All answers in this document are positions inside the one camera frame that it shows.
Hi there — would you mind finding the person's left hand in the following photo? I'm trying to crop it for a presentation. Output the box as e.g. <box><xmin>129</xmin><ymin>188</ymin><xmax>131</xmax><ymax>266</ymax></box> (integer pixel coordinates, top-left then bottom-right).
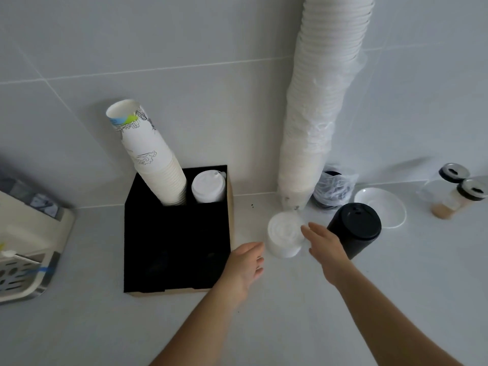
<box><xmin>217</xmin><ymin>242</ymin><xmax>265</xmax><ymax>307</ymax></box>

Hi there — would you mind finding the person's right hand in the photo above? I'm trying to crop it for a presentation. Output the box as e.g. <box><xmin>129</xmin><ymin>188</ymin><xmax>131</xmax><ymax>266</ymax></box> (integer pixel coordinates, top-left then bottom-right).
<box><xmin>301</xmin><ymin>222</ymin><xmax>351</xmax><ymax>285</ymax></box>

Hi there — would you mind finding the person's left forearm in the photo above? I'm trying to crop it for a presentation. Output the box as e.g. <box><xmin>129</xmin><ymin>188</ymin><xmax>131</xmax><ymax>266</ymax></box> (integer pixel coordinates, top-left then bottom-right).
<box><xmin>150</xmin><ymin>284</ymin><xmax>245</xmax><ymax>366</ymax></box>

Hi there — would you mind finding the person's right forearm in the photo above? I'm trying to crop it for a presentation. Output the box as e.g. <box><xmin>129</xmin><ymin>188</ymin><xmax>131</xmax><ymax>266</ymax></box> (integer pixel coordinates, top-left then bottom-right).
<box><xmin>326</xmin><ymin>259</ymin><xmax>464</xmax><ymax>366</ymax></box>

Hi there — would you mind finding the stack of white flat lids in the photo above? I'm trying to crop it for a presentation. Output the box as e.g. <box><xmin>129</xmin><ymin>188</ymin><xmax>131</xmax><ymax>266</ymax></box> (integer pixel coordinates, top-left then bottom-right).
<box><xmin>266</xmin><ymin>211</ymin><xmax>310</xmax><ymax>260</ymax></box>

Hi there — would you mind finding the black cup with black lid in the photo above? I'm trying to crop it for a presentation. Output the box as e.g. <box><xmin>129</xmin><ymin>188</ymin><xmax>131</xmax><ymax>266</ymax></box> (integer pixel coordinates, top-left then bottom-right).
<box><xmin>326</xmin><ymin>203</ymin><xmax>382</xmax><ymax>261</ymax></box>

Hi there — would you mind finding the bagged stack of black lids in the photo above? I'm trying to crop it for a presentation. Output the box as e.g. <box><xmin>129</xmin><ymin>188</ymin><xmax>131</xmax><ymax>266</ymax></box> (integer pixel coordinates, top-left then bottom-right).
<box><xmin>313</xmin><ymin>163</ymin><xmax>360</xmax><ymax>210</ymax></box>

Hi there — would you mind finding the white saucer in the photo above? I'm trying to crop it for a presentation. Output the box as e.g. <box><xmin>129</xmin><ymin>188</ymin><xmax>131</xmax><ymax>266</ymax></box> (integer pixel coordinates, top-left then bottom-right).
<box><xmin>353</xmin><ymin>187</ymin><xmax>407</xmax><ymax>229</ymax></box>

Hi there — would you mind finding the stack of white spouted lids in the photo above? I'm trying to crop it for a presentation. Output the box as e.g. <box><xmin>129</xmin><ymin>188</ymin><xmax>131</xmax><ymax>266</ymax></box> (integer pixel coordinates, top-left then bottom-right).
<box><xmin>191</xmin><ymin>170</ymin><xmax>228</xmax><ymax>204</ymax></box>

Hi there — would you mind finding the black cup organizer box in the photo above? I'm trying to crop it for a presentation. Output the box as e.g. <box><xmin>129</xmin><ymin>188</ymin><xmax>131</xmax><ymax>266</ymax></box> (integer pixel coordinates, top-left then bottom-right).
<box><xmin>124</xmin><ymin>165</ymin><xmax>234</xmax><ymax>298</ymax></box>

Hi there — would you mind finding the tall sleeved white cup stack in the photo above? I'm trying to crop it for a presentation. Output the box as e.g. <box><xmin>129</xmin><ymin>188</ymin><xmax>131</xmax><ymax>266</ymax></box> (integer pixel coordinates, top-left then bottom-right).
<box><xmin>277</xmin><ymin>0</ymin><xmax>378</xmax><ymax>212</ymax></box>

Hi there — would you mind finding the clear shaker jar black lid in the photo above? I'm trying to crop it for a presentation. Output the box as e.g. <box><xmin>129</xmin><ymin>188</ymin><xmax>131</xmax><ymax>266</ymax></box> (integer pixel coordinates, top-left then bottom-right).
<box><xmin>431</xmin><ymin>178</ymin><xmax>488</xmax><ymax>220</ymax></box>
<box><xmin>417</xmin><ymin>162</ymin><xmax>470</xmax><ymax>200</ymax></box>

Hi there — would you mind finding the stack of printed paper cups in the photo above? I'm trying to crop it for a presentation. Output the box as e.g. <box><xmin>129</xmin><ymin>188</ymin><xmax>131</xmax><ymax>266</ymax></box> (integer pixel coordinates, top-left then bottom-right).
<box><xmin>105</xmin><ymin>99</ymin><xmax>187</xmax><ymax>206</ymax></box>

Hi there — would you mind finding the cream appliance with metal grille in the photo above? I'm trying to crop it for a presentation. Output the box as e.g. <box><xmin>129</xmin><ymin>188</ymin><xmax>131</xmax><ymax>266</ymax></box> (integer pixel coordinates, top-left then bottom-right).
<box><xmin>0</xmin><ymin>164</ymin><xmax>76</xmax><ymax>304</ymax></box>

